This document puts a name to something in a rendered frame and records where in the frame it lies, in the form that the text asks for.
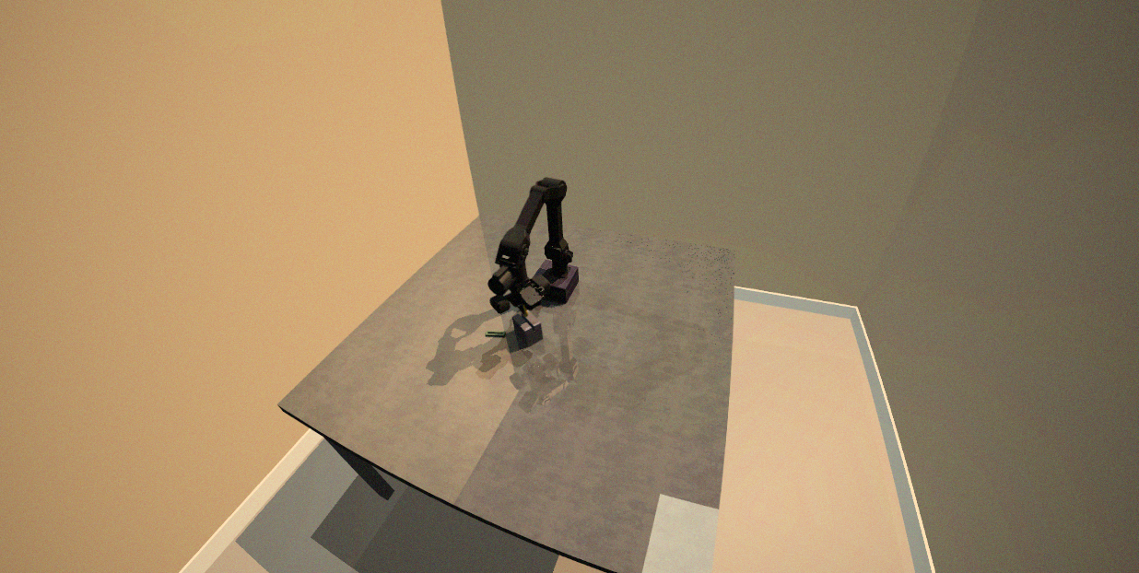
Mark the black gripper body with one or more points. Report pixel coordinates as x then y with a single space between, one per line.
501 304

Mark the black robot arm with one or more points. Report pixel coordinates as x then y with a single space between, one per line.
516 242

